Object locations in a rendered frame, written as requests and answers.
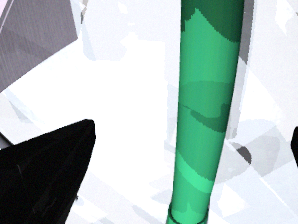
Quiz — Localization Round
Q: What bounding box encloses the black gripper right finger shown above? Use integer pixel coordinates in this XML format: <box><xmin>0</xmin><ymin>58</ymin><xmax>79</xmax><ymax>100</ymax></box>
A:
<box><xmin>290</xmin><ymin>125</ymin><xmax>298</xmax><ymax>167</ymax></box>

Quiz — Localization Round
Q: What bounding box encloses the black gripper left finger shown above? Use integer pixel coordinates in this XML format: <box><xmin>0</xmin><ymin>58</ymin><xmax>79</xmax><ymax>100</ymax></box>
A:
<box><xmin>0</xmin><ymin>119</ymin><xmax>97</xmax><ymax>224</ymax></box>

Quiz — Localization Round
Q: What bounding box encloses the grey rod with white end cap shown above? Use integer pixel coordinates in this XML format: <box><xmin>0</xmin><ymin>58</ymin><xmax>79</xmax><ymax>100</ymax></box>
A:
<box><xmin>0</xmin><ymin>133</ymin><xmax>78</xmax><ymax>209</ymax></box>

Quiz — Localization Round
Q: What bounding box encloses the green cup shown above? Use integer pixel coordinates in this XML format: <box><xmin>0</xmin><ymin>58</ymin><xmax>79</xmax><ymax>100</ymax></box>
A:
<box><xmin>168</xmin><ymin>202</ymin><xmax>209</xmax><ymax>224</ymax></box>

